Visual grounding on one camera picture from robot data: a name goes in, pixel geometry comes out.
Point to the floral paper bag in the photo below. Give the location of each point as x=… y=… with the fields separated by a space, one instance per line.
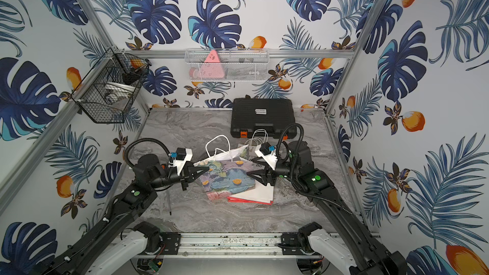
x=227 y=172

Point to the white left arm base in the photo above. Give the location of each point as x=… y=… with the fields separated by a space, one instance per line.
x=143 y=239

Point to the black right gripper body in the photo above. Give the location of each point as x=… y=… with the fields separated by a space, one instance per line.
x=283 y=170

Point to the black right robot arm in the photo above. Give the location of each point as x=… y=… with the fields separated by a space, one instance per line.
x=358 y=252

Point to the orange handled screwdriver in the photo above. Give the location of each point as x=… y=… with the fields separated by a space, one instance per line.
x=168 y=199

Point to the aluminium linear rail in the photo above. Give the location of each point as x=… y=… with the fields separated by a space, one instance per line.
x=232 y=245

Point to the pink triangle item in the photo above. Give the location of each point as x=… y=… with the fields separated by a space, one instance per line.
x=211 y=68

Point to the black tool case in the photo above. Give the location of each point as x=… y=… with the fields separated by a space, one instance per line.
x=250 y=115

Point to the red paper bag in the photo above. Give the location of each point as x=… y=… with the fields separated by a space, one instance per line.
x=236 y=200

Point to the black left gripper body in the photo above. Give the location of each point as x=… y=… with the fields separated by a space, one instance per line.
x=184 y=177

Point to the white happy paper bag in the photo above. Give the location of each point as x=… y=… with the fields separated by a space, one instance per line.
x=260 y=192

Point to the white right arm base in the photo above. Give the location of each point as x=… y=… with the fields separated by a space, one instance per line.
x=314 y=239

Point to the white mesh wall shelf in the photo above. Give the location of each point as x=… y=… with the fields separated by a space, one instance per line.
x=240 y=64

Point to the black wire basket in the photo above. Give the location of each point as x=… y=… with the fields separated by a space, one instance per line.
x=108 y=92

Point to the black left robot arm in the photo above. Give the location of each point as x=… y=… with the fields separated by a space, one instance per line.
x=95 y=252

